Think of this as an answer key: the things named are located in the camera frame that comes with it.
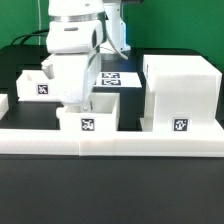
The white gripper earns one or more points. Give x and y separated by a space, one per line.
73 75

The white drawer box rear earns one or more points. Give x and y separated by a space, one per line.
33 85

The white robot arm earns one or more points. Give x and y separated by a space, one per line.
78 29

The white drawer cabinet shell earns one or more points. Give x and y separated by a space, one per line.
181 93

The white drawer box front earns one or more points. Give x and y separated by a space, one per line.
101 114

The white fiducial marker sheet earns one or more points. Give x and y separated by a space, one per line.
118 79

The white drawer box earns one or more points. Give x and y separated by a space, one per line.
33 85
101 114

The white L-shaped border wall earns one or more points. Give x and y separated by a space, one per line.
209 143

